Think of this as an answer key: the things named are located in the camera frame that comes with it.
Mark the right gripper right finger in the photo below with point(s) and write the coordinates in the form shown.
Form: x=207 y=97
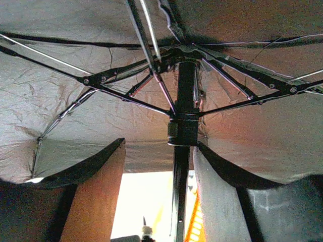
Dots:
x=240 y=206

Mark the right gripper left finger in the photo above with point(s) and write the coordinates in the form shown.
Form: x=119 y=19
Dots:
x=38 y=211

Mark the red plastic basket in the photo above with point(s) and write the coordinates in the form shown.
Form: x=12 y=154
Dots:
x=195 y=228

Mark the lavender folding umbrella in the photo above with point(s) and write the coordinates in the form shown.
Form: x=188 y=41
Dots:
x=242 y=77

